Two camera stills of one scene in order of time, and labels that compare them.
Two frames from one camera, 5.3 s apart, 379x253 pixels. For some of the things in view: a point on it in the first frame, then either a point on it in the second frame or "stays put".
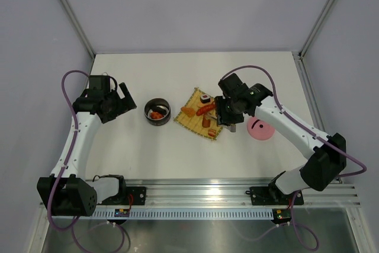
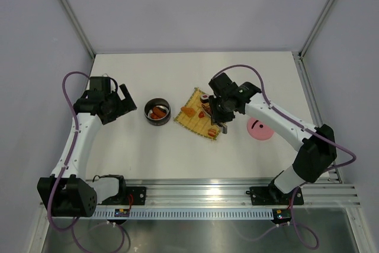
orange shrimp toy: x=156 y=115 stays put
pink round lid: x=260 y=130 stays put
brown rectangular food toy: x=205 y=123 to x=158 y=112
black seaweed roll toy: x=160 y=108 stays put
